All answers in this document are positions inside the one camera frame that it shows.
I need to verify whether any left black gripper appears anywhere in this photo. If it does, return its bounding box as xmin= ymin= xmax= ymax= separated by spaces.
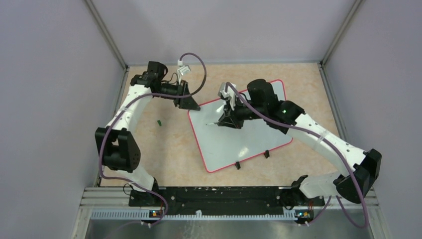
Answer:
xmin=155 ymin=80 xmax=201 ymax=111

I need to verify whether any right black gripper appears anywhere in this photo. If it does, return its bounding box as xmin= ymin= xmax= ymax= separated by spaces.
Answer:
xmin=217 ymin=95 xmax=266 ymax=130

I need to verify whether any white board with red frame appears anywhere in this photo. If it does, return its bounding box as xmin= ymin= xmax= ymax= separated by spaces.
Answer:
xmin=188 ymin=98 xmax=293 ymax=173

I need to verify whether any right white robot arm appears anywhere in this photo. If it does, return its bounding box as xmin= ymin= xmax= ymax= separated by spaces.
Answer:
xmin=216 ymin=79 xmax=382 ymax=205

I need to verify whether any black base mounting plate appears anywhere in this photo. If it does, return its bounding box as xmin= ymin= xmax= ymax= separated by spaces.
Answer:
xmin=128 ymin=186 xmax=325 ymax=216

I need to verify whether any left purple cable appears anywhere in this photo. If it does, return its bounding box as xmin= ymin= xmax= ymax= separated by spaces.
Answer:
xmin=97 ymin=52 xmax=209 ymax=228

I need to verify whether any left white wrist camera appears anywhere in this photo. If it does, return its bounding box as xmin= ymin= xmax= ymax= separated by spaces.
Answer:
xmin=176 ymin=59 xmax=191 ymax=83

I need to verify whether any white cable duct rail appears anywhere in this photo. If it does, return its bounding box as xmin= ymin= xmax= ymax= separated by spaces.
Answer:
xmin=90 ymin=209 xmax=297 ymax=221

